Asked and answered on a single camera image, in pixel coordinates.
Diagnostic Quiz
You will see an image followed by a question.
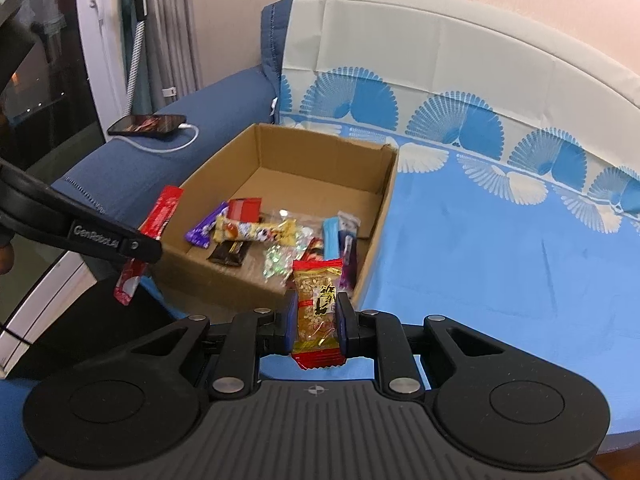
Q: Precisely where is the long red snack stick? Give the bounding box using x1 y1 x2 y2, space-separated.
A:
114 185 183 306

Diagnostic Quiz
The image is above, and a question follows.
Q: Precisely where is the purple chocolate bar wrapper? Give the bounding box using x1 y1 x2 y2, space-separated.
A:
184 202 229 249

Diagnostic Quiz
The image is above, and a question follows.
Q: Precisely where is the black brown snack packet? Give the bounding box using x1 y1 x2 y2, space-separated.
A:
207 240 252 268

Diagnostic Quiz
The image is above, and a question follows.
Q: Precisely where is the red gold cake packet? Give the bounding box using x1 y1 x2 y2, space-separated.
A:
292 259 346 370

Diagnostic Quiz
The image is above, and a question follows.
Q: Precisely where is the red snack packet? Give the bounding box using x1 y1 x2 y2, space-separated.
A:
227 197 262 222

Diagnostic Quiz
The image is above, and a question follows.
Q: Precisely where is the yellow cartoon snack bar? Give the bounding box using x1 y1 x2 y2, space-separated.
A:
213 216 297 246

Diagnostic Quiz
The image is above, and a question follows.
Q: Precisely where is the purple silver snack bar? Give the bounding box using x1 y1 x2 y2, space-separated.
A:
337 211 360 296

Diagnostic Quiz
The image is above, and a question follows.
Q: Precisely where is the clear bag of candies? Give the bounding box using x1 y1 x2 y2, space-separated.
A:
262 209 323 285

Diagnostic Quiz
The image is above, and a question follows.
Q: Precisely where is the person's left hand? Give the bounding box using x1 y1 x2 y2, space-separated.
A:
0 233 14 275

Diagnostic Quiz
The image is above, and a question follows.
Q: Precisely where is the blue sofa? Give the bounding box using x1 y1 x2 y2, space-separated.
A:
1 0 293 479

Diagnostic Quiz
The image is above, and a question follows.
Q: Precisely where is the black smartphone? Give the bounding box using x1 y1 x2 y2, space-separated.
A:
107 114 186 138

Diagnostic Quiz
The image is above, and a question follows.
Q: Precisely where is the blue fan-pattern sofa cover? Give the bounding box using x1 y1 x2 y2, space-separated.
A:
260 0 639 434

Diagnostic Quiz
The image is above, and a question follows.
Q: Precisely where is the black phone stand pole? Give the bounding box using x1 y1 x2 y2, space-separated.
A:
126 0 146 115

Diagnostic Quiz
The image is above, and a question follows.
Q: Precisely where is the brown cardboard box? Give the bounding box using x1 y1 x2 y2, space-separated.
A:
151 125 398 321

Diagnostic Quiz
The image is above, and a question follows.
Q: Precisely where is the white charging cable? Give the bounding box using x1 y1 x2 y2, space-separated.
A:
117 122 201 155

